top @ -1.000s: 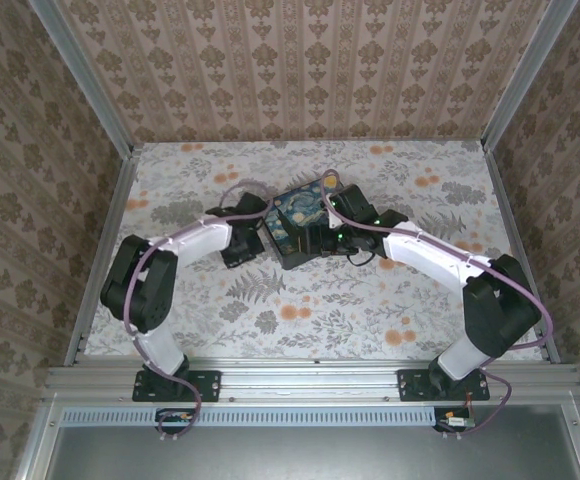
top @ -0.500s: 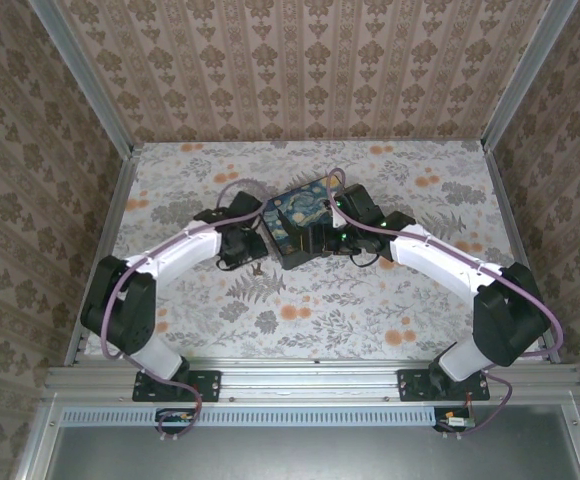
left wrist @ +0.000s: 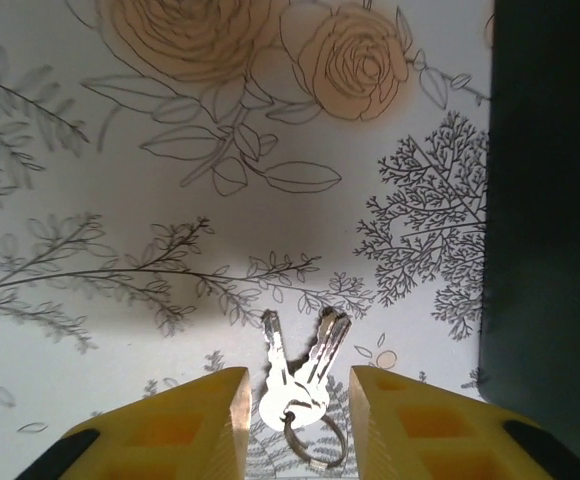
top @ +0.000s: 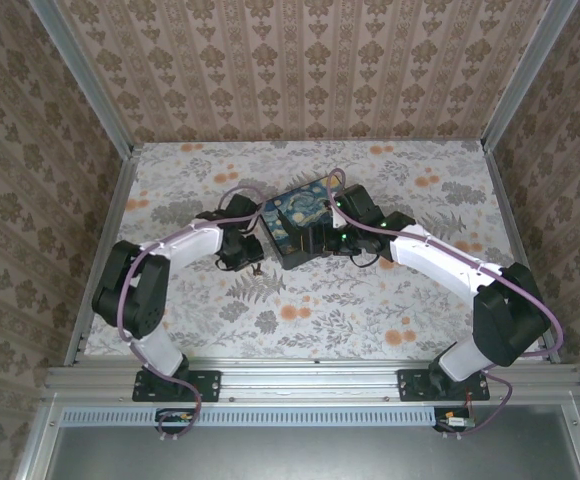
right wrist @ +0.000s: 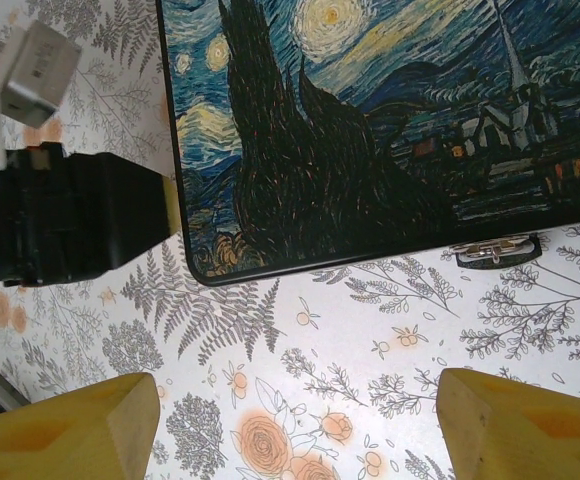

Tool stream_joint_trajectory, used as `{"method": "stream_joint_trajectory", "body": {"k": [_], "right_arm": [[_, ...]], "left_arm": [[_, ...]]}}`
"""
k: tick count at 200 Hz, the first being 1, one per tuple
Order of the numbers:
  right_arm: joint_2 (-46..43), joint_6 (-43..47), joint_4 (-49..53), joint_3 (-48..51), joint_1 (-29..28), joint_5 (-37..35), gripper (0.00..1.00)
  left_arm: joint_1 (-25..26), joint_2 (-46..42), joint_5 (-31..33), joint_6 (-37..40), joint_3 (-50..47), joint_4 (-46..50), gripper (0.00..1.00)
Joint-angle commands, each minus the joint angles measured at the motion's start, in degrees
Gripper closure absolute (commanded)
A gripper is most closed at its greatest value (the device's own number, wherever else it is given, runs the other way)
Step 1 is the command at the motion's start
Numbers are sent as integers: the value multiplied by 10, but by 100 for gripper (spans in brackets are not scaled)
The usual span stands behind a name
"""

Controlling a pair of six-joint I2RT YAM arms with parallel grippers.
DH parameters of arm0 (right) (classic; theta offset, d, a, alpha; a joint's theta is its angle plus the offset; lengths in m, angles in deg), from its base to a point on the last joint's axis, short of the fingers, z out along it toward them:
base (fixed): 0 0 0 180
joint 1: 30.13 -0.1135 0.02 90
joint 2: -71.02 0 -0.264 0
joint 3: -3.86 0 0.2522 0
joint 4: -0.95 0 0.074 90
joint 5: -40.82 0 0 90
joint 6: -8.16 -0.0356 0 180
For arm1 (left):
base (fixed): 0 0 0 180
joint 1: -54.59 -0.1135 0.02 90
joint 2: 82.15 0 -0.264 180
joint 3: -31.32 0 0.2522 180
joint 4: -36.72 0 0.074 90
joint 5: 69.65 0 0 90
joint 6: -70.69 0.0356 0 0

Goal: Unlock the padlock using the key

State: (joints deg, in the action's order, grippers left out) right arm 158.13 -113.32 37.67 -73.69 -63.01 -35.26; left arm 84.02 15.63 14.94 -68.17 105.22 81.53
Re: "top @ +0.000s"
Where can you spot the small connector board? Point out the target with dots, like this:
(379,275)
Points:
(455,421)
(175,420)

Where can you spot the aluminium frame cross beam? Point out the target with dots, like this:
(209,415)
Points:
(310,380)

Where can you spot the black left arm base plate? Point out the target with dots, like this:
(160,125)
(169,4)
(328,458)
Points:
(205,385)

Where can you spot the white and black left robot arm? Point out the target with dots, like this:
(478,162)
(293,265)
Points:
(190,240)

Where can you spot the floral patterned table cover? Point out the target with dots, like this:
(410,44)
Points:
(345,310)

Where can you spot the aluminium frame side rail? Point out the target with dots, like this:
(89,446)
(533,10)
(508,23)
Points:
(515,215)
(102,260)

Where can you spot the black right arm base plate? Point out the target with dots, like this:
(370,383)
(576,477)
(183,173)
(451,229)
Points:
(412,385)

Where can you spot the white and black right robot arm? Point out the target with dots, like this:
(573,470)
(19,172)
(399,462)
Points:
(435,260)

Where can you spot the grey metal panel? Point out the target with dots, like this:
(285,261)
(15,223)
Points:
(295,455)

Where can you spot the aluminium frame post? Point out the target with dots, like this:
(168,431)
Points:
(525,75)
(85,80)

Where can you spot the black box with painting print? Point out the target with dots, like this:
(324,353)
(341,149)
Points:
(295,205)

